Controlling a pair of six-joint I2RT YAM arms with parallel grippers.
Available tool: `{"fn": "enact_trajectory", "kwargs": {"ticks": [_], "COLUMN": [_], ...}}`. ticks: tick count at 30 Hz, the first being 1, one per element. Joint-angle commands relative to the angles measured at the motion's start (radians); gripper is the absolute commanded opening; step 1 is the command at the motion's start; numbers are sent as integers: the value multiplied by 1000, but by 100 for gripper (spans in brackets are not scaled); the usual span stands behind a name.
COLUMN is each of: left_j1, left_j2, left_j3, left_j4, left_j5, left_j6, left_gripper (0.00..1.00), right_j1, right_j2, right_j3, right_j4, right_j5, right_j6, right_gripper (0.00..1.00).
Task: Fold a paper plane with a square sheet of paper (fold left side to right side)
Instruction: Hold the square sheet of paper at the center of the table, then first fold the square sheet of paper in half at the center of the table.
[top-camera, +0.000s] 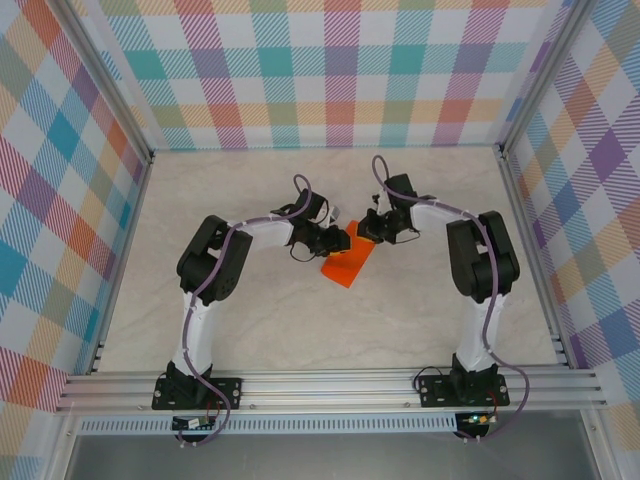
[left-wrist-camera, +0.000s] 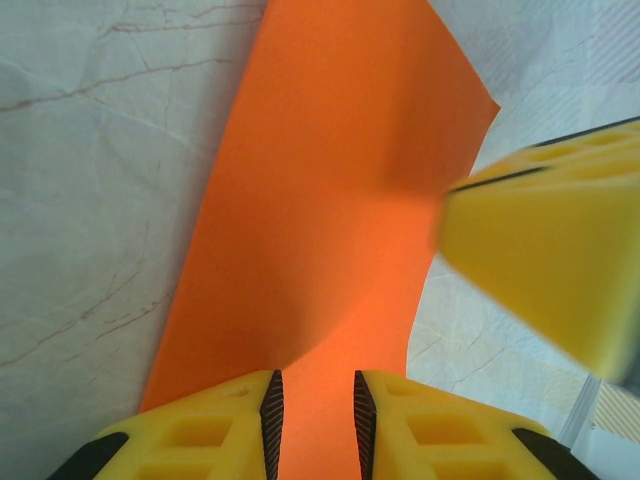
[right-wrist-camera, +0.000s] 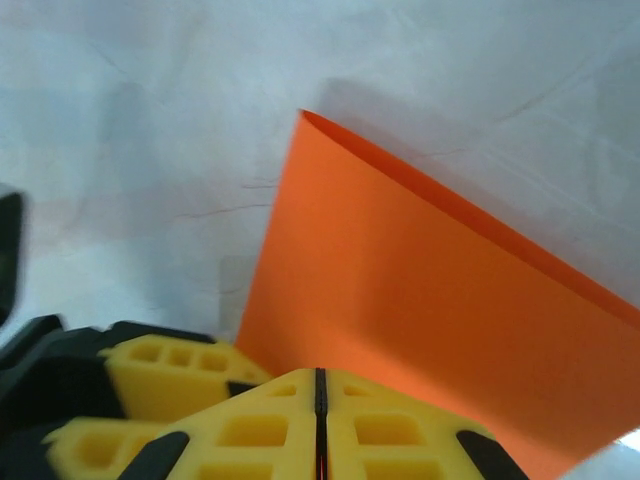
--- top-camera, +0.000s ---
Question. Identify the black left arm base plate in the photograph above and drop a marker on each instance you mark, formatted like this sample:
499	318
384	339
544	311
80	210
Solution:
227	387

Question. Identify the circuit board with green light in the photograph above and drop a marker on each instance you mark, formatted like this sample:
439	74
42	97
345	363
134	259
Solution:
477	419

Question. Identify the orange paper sheet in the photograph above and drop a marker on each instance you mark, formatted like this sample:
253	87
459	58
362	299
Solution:
350	265

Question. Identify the grey metal panel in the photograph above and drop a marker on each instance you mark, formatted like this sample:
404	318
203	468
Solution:
325	460

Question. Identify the aluminium side rail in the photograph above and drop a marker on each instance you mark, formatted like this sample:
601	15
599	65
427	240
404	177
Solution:
121	267
524	225

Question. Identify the long aluminium mounting rail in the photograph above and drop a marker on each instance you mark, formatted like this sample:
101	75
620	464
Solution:
325	390

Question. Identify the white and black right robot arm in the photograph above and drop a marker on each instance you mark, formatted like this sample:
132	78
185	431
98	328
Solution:
475	340

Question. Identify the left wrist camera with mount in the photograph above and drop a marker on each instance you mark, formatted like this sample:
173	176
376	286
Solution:
334	214

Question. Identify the small black circuit board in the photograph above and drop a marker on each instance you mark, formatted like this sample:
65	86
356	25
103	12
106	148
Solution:
192	424

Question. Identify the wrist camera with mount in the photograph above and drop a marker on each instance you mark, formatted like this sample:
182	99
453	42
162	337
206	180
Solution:
377	202
334	214

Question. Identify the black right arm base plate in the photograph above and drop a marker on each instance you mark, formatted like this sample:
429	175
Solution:
500	395

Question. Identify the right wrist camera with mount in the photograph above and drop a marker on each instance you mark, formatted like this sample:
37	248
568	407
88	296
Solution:
377	202

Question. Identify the aluminium frame post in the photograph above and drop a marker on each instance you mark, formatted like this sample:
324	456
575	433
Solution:
107	82
544	75

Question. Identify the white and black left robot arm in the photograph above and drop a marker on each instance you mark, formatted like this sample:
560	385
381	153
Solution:
200	330

